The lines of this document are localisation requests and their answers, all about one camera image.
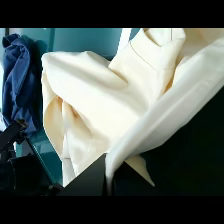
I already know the cream shirt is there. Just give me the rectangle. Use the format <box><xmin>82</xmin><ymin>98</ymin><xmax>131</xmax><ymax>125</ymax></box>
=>
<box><xmin>41</xmin><ymin>28</ymin><xmax>224</xmax><ymax>197</ymax></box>

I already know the blue garment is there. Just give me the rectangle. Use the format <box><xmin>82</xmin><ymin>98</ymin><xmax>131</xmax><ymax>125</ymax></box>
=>
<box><xmin>1</xmin><ymin>33</ymin><xmax>48</xmax><ymax>136</ymax></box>

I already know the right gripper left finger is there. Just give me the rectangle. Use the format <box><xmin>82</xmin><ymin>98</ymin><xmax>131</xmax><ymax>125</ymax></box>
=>
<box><xmin>62</xmin><ymin>153</ymin><xmax>108</xmax><ymax>197</ymax></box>

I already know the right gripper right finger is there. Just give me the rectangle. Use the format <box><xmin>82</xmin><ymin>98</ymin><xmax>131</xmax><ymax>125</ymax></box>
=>
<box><xmin>112</xmin><ymin>161</ymin><xmax>174</xmax><ymax>197</ymax></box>

